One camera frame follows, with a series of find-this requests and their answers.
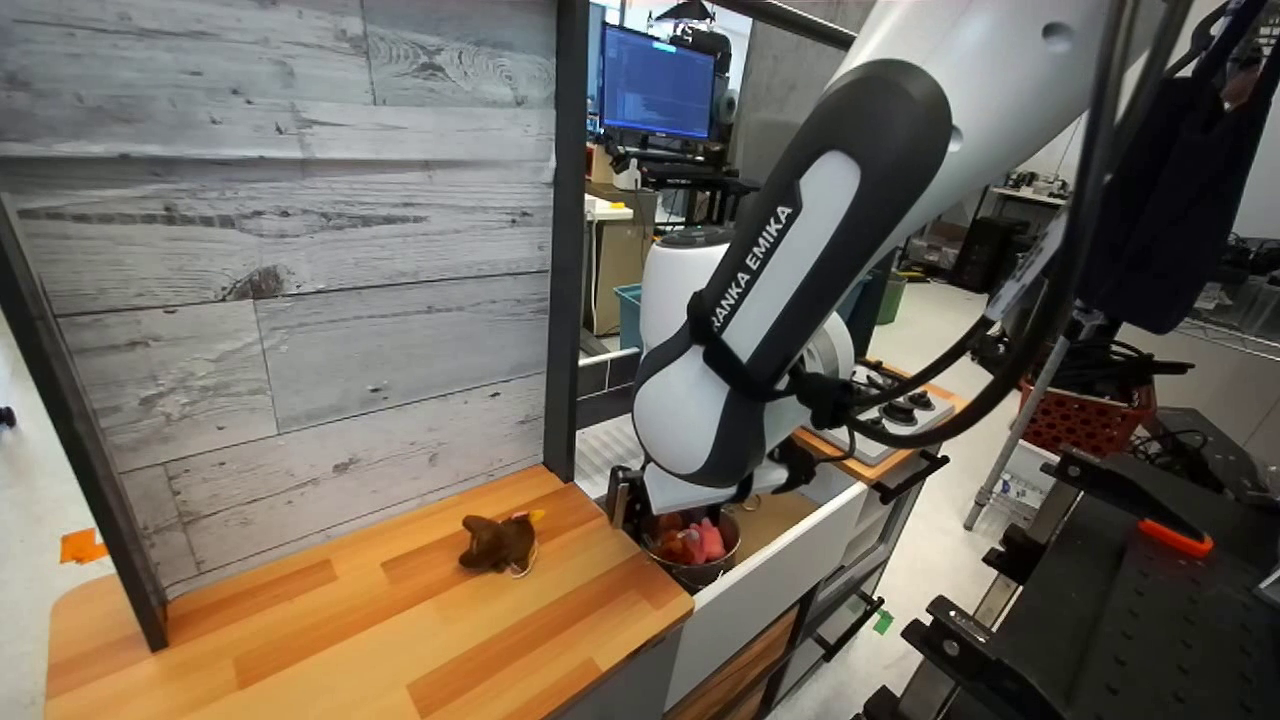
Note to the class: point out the grey toy stove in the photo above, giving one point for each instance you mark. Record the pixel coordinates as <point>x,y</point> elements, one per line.
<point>886,407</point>

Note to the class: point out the stainless steel pot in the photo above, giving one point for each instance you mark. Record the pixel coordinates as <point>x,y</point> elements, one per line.
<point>692,577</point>

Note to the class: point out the black pegboard table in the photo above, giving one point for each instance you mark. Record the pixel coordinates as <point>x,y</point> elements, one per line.
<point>1134,626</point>

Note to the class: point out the orange black bar clamp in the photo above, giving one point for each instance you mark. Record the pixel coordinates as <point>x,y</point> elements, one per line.
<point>1172,538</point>

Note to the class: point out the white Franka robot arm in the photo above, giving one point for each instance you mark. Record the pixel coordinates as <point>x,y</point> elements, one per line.
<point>803,255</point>

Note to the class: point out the pink plush toy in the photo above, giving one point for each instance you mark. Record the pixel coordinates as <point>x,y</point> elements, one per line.
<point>692,543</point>

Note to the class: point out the grey wood plank backdrop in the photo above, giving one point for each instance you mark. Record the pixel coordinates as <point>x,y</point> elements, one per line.
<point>295,266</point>

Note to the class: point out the black hanging bag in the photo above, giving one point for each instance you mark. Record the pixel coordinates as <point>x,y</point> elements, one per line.
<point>1172,186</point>

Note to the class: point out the cardboard box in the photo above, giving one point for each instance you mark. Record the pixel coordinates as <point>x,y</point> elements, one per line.
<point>616,266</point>

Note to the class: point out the black metal frame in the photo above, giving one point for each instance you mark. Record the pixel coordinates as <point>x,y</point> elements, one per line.
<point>567,266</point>

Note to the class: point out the red plastic crate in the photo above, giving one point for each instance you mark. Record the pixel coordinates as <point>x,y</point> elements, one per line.
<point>1081,420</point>

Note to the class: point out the white toy sink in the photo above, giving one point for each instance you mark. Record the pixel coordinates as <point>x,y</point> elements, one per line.
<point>761,592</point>

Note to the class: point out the dark brown plush toy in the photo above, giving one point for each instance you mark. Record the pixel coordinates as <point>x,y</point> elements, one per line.
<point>496,547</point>

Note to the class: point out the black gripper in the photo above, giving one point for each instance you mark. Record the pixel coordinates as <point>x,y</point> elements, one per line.
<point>633,503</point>

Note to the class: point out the orange floor tape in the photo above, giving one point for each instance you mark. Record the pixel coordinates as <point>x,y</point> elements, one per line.
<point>82,547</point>

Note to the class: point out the computer monitor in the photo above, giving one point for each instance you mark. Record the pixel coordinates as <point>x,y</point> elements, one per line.
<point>659,87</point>

